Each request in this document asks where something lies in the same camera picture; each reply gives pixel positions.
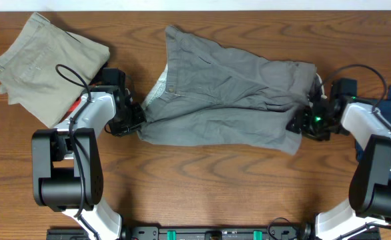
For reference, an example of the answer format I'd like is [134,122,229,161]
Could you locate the grey shorts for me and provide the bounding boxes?
[137,26,317,155]

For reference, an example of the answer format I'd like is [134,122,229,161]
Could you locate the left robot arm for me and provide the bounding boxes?
[31,68,146,240]

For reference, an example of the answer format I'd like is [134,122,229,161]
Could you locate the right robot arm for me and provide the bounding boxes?
[286,79,391,239]

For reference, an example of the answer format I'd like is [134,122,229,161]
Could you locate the red folded garment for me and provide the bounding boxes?
[67,97,81,113]

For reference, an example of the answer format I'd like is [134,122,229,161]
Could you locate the folded beige shorts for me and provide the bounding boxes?
[0,13,110,128]

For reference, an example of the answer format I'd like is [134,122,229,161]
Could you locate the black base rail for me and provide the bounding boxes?
[46,225,381,240]

